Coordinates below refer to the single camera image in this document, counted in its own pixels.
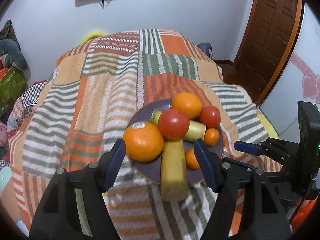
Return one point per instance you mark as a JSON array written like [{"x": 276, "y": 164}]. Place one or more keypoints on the striped patchwork bedspread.
[{"x": 95, "y": 90}]

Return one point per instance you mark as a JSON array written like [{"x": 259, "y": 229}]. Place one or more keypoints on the yellow round object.
[{"x": 92, "y": 35}]

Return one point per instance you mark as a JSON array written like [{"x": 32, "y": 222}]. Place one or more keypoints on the brown wooden door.
[{"x": 269, "y": 38}]

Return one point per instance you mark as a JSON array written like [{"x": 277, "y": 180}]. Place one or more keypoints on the purple ceramic plate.
[{"x": 152, "y": 170}]

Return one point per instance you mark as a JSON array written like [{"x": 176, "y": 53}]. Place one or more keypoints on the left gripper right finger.
[{"x": 262, "y": 217}]

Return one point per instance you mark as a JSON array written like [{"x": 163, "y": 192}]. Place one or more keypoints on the grey plush toy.
[{"x": 10, "y": 48}]

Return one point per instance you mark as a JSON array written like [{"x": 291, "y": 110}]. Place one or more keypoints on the white wardrobe sliding door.
[{"x": 299, "y": 81}]

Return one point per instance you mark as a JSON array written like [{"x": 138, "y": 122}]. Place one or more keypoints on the blue backpack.
[{"x": 206, "y": 48}]

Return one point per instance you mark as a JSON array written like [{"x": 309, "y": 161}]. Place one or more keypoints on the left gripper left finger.
[{"x": 57, "y": 215}]

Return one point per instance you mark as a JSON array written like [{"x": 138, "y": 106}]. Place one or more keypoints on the large orange with sticker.
[{"x": 144, "y": 142}]

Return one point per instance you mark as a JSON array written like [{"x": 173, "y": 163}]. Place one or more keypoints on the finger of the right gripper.
[{"x": 249, "y": 148}]

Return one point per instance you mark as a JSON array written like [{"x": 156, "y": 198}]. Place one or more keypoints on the green storage box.
[{"x": 12, "y": 85}]

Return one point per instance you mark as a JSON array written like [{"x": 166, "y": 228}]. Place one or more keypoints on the red tomato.
[
  {"x": 210, "y": 116},
  {"x": 173, "y": 124}
]

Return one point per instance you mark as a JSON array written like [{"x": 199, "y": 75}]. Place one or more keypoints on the small tangerine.
[
  {"x": 211, "y": 137},
  {"x": 190, "y": 160}
]

